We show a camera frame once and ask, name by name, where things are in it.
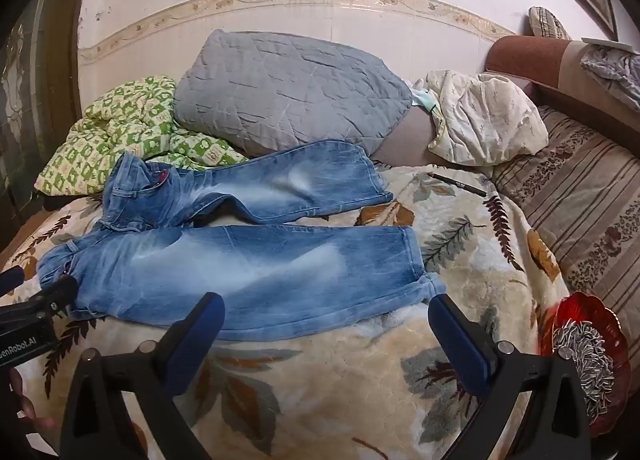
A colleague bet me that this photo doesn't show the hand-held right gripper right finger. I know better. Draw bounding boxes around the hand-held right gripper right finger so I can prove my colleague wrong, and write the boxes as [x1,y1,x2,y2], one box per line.
[427,293,593,460]

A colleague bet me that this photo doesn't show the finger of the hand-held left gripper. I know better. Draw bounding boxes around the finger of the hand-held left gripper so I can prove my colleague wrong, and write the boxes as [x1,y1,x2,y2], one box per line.
[0,277,79,325]
[0,266,26,295]

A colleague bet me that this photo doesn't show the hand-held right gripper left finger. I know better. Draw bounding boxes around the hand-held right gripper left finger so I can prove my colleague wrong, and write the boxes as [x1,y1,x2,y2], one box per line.
[60,291,226,460]

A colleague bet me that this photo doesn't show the blue denim pants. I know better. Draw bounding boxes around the blue denim pants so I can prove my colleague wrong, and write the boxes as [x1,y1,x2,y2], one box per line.
[37,139,447,342]

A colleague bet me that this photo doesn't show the person's left hand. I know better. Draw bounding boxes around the person's left hand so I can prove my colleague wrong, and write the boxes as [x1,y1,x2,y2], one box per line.
[9,369,56,433]

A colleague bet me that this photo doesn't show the leaf print blanket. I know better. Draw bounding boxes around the leaf print blanket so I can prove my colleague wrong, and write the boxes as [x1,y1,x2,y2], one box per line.
[0,162,571,460]

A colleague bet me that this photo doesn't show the pile of sunflower seeds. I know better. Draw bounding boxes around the pile of sunflower seeds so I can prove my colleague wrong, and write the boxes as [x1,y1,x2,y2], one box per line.
[552,318,615,416]

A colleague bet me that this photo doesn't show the red glass bowl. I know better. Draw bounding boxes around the red glass bowl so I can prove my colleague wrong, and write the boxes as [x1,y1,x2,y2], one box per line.
[540,291,632,438]

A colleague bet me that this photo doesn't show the black pen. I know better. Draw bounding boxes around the black pen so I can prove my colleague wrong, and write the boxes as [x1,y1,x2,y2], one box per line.
[426,172,487,197]

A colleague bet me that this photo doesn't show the striped brown sofa cushion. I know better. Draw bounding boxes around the striped brown sofa cushion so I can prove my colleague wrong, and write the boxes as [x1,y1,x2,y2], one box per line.
[492,104,640,391]

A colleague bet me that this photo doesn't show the green patterned quilt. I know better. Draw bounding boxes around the green patterned quilt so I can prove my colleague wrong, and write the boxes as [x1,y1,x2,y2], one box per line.
[34,74,251,197]

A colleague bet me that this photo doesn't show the brown pillow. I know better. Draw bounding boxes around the brown pillow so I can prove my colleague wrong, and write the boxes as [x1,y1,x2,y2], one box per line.
[372,107,496,169]

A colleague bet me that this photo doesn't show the cream floral pillow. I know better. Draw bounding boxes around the cream floral pillow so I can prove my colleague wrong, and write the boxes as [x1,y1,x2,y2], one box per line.
[425,70,550,167]

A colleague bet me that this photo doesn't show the teal cloth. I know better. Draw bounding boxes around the teal cloth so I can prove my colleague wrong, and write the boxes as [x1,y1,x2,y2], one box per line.
[410,87,443,115]

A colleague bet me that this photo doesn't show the grey quilted pillow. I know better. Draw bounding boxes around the grey quilted pillow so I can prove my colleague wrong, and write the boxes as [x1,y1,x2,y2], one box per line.
[172,30,415,158]

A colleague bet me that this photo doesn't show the brown padded headboard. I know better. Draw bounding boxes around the brown padded headboard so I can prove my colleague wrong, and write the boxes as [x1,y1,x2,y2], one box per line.
[486,34,640,155]

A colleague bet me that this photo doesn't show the grey crumpled cloth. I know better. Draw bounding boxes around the grey crumpled cloth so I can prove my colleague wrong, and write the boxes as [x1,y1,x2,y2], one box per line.
[580,46,640,113]

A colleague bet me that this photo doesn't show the plaid cushion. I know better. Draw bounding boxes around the plaid cushion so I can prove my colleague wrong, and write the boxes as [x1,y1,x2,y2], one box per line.
[528,6,572,40]

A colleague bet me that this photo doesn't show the white paper sheet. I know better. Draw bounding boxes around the white paper sheet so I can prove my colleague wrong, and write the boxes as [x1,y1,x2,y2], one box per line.
[581,36,633,50]

